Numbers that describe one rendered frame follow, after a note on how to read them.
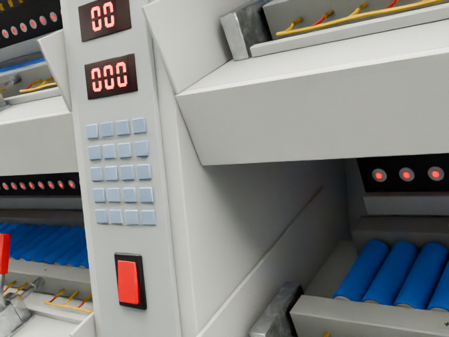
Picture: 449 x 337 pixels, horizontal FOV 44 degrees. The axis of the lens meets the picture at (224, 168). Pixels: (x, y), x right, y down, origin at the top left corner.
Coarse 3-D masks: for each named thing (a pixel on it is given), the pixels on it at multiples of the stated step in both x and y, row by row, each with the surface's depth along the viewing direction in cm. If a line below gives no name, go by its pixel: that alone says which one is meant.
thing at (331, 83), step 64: (192, 0) 32; (256, 0) 35; (320, 0) 32; (384, 0) 30; (448, 0) 28; (192, 64) 32; (256, 64) 31; (320, 64) 27; (384, 64) 24; (448, 64) 22; (192, 128) 32; (256, 128) 29; (320, 128) 27; (384, 128) 25; (448, 128) 23
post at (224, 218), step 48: (192, 144) 32; (192, 192) 32; (240, 192) 36; (288, 192) 40; (336, 192) 46; (192, 240) 32; (240, 240) 36; (96, 288) 37; (192, 288) 32; (192, 336) 32
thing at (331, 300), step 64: (320, 192) 43; (384, 192) 42; (448, 192) 39; (320, 256) 43; (384, 256) 39; (448, 256) 37; (256, 320) 36; (320, 320) 34; (384, 320) 32; (448, 320) 30
